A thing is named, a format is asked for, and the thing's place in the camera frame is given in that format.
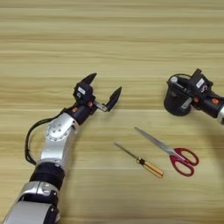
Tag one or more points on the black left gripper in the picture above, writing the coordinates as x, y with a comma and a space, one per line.
80, 112

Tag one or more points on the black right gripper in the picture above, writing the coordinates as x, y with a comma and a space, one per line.
210, 105

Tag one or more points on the black mesh pen cup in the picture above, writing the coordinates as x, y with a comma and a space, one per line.
173, 106

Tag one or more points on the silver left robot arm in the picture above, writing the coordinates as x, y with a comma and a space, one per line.
55, 145

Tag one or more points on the white marker pen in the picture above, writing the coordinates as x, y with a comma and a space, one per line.
173, 80

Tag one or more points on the right gripper small black box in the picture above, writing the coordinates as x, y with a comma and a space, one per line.
200, 85

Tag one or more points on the gripper small black box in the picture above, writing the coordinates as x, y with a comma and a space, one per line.
200, 85
83, 92

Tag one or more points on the left gripper small black box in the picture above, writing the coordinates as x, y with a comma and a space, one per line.
83, 92

